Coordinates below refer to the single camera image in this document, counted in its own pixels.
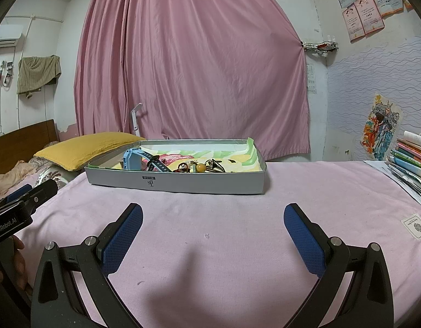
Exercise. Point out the floral pillow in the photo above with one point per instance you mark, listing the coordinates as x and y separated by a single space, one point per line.
56 176

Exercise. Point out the white air conditioner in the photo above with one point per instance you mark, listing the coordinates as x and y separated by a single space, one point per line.
3 37

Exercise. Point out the group of wall certificates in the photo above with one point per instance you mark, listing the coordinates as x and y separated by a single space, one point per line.
367 6

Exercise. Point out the yellow pillow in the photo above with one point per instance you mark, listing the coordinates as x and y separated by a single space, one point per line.
80 150

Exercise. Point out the peach quilt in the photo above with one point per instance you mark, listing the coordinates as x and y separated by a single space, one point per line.
12 176

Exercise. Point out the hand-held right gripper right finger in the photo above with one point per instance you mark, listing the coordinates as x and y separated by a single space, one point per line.
304 242

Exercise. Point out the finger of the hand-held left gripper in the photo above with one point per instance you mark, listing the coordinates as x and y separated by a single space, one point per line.
21 191
43 191

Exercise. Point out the wooden headboard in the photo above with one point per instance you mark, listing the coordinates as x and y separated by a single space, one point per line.
22 140

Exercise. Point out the grey cardboard box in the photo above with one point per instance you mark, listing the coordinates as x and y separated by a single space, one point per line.
169 181

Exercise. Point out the olive hanging cloth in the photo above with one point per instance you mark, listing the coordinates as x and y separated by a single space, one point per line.
38 73

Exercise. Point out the person's left hand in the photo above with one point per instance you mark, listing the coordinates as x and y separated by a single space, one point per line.
19 263

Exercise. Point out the stack of books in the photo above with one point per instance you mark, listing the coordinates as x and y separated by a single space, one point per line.
410 157

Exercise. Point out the small wall calendar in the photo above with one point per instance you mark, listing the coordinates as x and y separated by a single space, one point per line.
311 78

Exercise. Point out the colourful cut-out drawing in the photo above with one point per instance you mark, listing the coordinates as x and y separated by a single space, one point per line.
381 129

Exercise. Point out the blue smartwatch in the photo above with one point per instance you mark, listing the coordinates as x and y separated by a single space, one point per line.
132 159

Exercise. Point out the wall socket with plug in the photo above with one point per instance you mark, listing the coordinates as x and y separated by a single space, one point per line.
5 73

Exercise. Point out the loose white papers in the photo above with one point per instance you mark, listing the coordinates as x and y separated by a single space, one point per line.
398 181

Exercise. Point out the pink curtain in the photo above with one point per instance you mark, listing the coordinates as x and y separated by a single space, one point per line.
196 58

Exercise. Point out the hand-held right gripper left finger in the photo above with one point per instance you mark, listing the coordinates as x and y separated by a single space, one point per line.
123 239

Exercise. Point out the pink blanket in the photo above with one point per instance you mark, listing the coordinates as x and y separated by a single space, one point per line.
231 239

